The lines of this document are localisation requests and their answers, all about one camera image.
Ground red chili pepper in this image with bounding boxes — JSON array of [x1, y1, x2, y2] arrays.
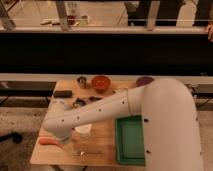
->
[[38, 138, 63, 149]]

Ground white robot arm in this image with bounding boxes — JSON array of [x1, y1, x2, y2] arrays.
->
[[43, 78, 204, 171]]

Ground white plastic cup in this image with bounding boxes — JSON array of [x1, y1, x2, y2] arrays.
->
[[75, 124, 92, 138]]

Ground small metal cup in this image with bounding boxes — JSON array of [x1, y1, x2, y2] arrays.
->
[[77, 76, 87, 89]]

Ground silver metal fork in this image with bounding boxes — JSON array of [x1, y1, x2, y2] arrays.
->
[[72, 151, 104, 156]]

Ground wooden table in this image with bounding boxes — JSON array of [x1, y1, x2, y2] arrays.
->
[[30, 80, 142, 167]]

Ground small round metal tin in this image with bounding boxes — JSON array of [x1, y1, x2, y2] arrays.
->
[[73, 99, 86, 108]]

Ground black rectangular block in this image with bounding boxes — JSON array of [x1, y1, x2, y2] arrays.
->
[[53, 90, 72, 98]]

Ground green plastic tray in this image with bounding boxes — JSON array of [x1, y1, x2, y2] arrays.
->
[[115, 116, 145, 166]]

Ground red bowl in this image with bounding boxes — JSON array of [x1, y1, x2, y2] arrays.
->
[[91, 75, 111, 93]]

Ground purple bowl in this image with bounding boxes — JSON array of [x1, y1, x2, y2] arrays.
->
[[136, 76, 153, 87]]

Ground black handled tool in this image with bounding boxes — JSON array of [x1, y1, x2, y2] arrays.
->
[[87, 96, 102, 102]]

